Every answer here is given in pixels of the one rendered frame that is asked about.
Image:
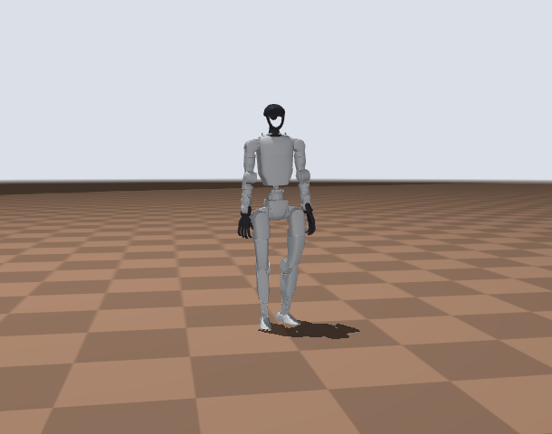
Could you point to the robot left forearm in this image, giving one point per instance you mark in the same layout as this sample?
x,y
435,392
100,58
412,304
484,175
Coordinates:
x,y
304,194

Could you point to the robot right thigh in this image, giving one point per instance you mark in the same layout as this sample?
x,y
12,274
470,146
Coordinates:
x,y
261,234

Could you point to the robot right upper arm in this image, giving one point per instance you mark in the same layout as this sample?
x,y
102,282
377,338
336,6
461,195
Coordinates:
x,y
249,159

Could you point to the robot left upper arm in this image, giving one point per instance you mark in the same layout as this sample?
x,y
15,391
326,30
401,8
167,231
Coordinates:
x,y
300,160

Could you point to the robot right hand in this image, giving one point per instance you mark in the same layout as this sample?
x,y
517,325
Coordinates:
x,y
245,223

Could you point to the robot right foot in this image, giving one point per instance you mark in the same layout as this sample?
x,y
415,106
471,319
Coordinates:
x,y
265,322

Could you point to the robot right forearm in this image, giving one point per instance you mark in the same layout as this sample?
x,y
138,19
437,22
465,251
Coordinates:
x,y
247,195

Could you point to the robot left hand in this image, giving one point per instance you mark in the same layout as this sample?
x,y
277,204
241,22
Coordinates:
x,y
310,219

